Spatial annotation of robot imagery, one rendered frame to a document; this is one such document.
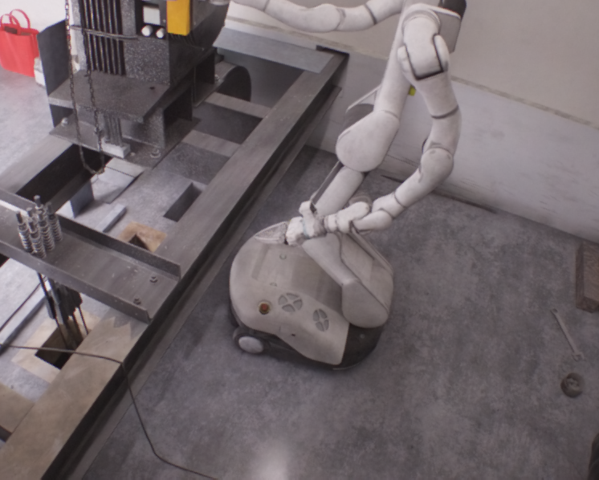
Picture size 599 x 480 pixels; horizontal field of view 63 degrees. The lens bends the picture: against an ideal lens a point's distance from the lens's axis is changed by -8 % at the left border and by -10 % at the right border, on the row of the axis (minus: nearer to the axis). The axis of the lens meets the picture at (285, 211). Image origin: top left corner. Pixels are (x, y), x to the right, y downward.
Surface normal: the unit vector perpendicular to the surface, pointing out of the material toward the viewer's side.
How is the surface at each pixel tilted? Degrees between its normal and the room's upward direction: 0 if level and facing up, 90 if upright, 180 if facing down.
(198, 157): 90
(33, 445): 0
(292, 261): 0
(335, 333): 38
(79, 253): 0
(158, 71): 90
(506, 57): 90
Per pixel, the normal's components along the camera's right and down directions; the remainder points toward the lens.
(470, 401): 0.10, -0.73
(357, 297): -0.23, 0.65
